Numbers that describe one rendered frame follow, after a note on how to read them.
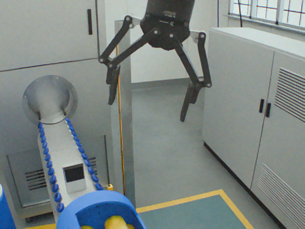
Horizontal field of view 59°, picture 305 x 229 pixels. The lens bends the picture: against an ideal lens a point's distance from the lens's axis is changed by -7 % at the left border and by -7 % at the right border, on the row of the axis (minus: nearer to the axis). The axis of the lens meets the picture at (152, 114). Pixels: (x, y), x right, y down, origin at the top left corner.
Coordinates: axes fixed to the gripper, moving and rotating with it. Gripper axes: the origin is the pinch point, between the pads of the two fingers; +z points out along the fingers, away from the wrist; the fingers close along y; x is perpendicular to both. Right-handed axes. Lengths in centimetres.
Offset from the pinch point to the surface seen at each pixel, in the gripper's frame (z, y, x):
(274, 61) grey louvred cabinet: 21, 85, 166
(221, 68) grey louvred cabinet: 57, 62, 235
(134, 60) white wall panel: 144, -48, 457
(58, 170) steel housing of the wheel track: 86, -42, 69
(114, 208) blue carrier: 53, -4, 22
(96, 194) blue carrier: 44.7, -10.2, 18.7
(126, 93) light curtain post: 38, -13, 84
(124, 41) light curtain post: 12, -19, 85
